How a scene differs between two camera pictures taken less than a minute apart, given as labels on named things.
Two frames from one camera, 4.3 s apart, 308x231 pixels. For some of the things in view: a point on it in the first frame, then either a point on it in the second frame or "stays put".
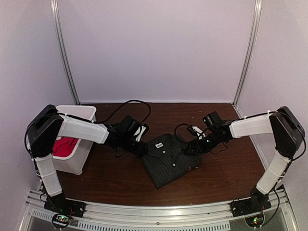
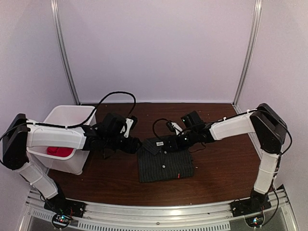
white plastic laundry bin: x=75 y=163 stays put
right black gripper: x=200 y=149 → x=174 y=143
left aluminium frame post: x=56 y=14 stays put
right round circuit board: x=255 y=221 stays put
